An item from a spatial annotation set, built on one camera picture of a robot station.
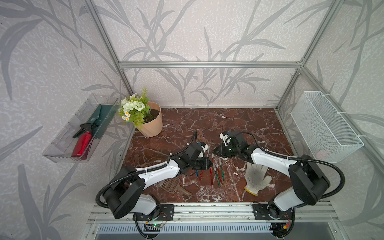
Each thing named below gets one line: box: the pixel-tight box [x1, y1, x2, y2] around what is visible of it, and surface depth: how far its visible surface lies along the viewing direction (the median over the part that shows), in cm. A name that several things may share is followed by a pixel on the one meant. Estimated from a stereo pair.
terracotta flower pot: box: [136, 101, 163, 137], surface depth 98 cm
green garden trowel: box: [88, 104, 119, 139], surface depth 72 cm
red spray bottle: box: [71, 123, 99, 158], surface depth 62 cm
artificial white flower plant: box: [117, 87, 150, 129], surface depth 82 cm
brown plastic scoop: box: [158, 177, 193, 198], surface depth 83 cm
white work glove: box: [244, 161, 272, 196], surface depth 86 cm
